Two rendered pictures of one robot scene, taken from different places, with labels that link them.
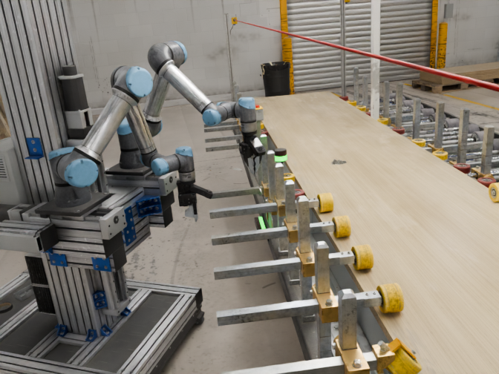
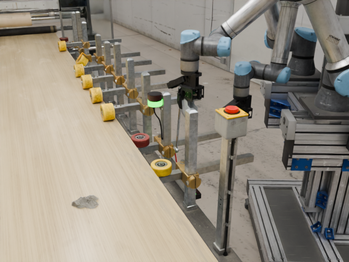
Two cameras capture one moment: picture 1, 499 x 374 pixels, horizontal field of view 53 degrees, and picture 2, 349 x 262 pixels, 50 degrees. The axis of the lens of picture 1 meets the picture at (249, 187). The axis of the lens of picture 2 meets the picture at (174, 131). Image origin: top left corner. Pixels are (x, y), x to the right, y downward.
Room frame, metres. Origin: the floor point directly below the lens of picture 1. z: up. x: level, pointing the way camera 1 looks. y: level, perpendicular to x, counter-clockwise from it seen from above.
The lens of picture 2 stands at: (3.62, -0.55, 1.63)
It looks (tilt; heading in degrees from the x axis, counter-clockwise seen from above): 26 degrees down; 161
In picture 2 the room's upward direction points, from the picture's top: straight up
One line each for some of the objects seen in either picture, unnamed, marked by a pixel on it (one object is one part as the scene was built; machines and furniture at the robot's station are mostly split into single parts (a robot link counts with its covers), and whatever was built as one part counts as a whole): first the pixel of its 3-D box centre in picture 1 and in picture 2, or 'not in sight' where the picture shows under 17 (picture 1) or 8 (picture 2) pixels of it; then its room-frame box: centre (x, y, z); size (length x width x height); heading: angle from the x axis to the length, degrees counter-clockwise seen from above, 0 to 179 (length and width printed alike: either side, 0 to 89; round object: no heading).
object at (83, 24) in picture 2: not in sight; (86, 51); (0.49, -0.24, 0.89); 0.03 x 0.03 x 0.48; 4
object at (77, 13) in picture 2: not in sight; (80, 39); (0.24, -0.26, 0.93); 0.03 x 0.03 x 0.48; 4
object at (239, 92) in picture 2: (186, 175); (240, 90); (2.16, 0.28, 1.05); 0.08 x 0.08 x 0.05
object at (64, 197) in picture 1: (70, 189); (301, 63); (1.97, 0.75, 1.09); 0.15 x 0.15 x 0.10
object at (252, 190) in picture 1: (250, 191); (206, 168); (2.43, 0.00, 0.84); 0.43 x 0.03 x 0.04; 94
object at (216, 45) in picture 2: (226, 110); (216, 46); (2.30, 0.08, 1.30); 0.11 x 0.11 x 0.08; 62
